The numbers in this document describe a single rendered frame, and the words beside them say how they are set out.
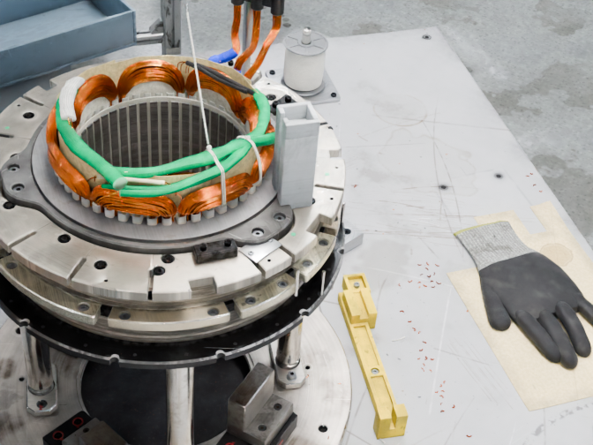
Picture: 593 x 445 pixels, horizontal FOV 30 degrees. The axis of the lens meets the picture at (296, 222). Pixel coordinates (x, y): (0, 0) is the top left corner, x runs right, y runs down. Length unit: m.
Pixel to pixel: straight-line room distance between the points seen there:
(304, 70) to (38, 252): 0.75
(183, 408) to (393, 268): 0.43
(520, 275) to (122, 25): 0.54
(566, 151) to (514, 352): 1.66
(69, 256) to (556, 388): 0.60
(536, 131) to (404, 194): 1.52
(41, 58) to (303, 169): 0.39
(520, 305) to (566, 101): 1.81
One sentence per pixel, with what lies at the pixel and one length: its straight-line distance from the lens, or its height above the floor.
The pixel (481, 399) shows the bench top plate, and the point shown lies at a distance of 1.22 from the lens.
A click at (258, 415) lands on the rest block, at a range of 1.10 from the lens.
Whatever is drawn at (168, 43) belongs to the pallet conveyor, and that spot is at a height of 0.12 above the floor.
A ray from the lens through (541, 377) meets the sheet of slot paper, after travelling 1.26.
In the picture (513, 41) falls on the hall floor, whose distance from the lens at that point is 3.28.
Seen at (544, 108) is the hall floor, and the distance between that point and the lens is 3.03.
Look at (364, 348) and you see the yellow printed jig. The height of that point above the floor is 0.79.
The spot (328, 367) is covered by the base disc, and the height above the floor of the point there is 0.80.
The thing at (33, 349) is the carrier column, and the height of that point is 0.88.
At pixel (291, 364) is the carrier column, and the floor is 0.82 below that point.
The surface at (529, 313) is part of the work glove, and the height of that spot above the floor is 0.80.
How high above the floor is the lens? 1.71
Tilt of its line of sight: 42 degrees down
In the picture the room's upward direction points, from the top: 5 degrees clockwise
